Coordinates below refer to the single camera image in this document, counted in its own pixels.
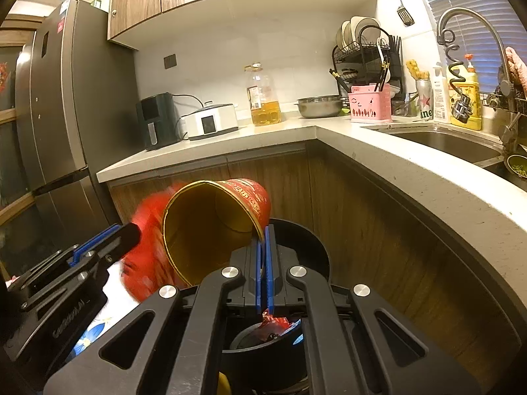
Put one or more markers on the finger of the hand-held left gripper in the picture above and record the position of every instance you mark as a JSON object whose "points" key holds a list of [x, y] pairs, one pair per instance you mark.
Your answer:
{"points": [[129, 236], [82, 247]]}

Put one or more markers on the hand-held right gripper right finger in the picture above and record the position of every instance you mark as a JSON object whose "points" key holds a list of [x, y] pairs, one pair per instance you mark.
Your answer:
{"points": [[269, 271]]}

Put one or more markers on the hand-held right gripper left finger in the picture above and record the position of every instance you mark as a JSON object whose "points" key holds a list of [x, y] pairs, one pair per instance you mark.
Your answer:
{"points": [[258, 271]]}

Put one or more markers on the red printed cylindrical can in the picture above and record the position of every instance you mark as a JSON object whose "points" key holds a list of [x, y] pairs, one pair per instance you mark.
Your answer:
{"points": [[206, 230], [144, 255]]}

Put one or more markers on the black trash bin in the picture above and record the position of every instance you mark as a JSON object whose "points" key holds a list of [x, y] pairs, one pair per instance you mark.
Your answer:
{"points": [[304, 247]]}

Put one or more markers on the blue floral tablecloth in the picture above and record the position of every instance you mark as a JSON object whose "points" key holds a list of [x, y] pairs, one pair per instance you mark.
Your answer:
{"points": [[103, 325]]}

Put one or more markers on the red printed plastic bag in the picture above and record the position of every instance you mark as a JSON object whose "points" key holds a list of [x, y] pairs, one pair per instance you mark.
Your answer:
{"points": [[280, 321]]}

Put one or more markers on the wooden framed glass door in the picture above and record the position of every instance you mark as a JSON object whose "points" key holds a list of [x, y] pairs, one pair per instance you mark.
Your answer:
{"points": [[12, 152]]}

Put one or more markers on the yellow banana peel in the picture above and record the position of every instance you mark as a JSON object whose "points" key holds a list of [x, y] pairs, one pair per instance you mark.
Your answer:
{"points": [[224, 384]]}

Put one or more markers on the black air fryer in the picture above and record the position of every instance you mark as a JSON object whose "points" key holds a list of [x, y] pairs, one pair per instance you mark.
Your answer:
{"points": [[156, 121]]}

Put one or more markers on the dark grey refrigerator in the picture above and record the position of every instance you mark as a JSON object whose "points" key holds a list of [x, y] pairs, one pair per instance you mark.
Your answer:
{"points": [[74, 111]]}

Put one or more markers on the white rice cooker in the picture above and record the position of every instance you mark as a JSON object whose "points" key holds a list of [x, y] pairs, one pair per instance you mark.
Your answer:
{"points": [[210, 121]]}

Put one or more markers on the kitchen counter with cabinets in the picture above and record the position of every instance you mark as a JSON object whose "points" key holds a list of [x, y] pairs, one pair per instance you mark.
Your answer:
{"points": [[391, 197]]}

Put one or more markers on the cooking oil bottle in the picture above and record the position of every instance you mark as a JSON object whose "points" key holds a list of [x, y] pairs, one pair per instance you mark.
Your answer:
{"points": [[265, 111]]}

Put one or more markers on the stainless steel bowl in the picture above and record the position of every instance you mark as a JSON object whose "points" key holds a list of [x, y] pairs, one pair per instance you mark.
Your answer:
{"points": [[319, 107]]}

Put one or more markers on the red paper decoration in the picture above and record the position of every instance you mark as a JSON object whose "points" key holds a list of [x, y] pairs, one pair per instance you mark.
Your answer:
{"points": [[3, 76]]}

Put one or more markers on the pink utensil basket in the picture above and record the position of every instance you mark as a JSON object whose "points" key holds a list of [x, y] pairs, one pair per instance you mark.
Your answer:
{"points": [[370, 105]]}

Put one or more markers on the clear glass container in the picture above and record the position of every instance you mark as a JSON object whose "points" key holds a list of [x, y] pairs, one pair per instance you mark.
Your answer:
{"points": [[403, 106]]}

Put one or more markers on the stainless steel sink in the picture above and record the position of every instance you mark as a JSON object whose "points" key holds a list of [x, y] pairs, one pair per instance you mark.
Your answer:
{"points": [[444, 144]]}

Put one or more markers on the black gold-tipped chopsticks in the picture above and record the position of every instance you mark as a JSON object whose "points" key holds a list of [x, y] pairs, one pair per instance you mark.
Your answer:
{"points": [[383, 72]]}

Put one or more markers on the silver beer can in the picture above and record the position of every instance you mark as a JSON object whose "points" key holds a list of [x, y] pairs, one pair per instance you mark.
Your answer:
{"points": [[424, 101]]}

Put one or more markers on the small green box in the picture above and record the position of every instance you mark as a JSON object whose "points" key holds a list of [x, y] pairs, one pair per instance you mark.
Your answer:
{"points": [[95, 3]]}

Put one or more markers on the black dish rack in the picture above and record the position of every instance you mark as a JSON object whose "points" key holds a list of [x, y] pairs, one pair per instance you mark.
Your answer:
{"points": [[395, 70]]}

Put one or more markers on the white pump bottle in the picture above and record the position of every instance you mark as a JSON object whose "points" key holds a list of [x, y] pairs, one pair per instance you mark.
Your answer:
{"points": [[441, 98]]}

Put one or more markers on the white plate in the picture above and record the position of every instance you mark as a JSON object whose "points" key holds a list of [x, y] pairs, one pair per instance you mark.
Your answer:
{"points": [[364, 26], [343, 35]]}

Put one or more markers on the white ladle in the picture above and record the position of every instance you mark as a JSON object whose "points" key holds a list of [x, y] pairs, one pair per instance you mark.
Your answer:
{"points": [[383, 44]]}

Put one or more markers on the bundle of black chopsticks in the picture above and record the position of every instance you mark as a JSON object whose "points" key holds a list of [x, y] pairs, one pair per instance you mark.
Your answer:
{"points": [[395, 45]]}

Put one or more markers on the yellow detergent bottle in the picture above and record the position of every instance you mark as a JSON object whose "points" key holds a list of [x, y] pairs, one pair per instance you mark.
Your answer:
{"points": [[473, 103]]}

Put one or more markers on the steel sink strainer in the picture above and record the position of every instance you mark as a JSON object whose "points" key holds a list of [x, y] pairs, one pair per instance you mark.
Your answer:
{"points": [[516, 168]]}

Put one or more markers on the pink rubber glove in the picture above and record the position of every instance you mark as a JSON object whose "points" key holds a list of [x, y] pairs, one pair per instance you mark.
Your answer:
{"points": [[516, 68]]}

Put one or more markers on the steel kitchen faucet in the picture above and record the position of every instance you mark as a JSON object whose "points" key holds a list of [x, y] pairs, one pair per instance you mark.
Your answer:
{"points": [[473, 10]]}

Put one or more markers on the dark wall socket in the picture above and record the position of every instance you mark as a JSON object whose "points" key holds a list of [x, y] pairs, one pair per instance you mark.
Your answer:
{"points": [[170, 61]]}

